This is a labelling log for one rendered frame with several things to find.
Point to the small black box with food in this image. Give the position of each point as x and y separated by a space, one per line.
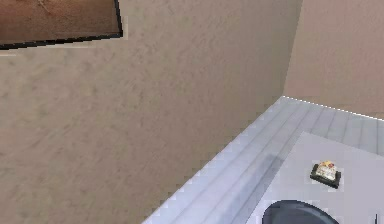
326 174

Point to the white washing machine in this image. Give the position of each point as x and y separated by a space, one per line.
333 196

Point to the brown black-framed wall picture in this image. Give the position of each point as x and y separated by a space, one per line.
56 18

